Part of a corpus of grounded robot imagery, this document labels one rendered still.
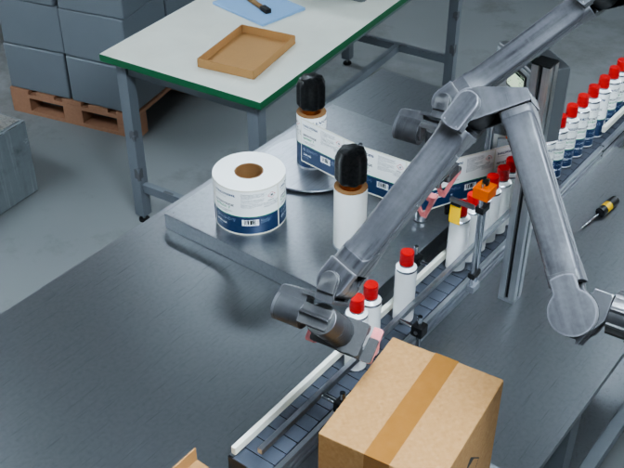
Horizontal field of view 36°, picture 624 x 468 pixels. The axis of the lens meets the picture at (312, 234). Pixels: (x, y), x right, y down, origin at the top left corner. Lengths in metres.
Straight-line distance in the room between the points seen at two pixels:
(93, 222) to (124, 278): 1.70
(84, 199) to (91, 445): 2.39
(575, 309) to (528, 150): 0.27
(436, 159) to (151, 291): 1.12
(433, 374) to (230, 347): 0.65
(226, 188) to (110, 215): 1.80
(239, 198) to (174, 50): 1.37
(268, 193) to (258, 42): 1.38
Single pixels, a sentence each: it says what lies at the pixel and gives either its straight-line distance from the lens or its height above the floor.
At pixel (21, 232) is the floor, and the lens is 4.32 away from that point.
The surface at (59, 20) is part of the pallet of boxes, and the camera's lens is 4.82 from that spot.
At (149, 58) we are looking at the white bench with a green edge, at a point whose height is 0.80.
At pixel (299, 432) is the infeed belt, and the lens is 2.11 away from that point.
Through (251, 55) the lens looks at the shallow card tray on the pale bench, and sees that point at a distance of 3.77.
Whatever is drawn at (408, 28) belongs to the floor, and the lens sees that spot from 5.96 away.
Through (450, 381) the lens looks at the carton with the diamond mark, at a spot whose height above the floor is 1.12.
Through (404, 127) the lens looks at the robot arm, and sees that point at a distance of 2.11.
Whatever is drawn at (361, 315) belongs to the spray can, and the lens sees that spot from 2.13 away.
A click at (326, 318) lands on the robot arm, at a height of 1.33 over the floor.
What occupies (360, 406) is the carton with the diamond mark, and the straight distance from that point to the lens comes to 1.83.
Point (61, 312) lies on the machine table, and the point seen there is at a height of 0.83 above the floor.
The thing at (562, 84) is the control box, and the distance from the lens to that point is 2.25.
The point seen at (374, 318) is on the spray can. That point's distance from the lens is 2.19.
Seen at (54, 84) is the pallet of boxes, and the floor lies 0.20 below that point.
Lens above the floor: 2.45
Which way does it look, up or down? 36 degrees down
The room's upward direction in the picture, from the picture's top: straight up
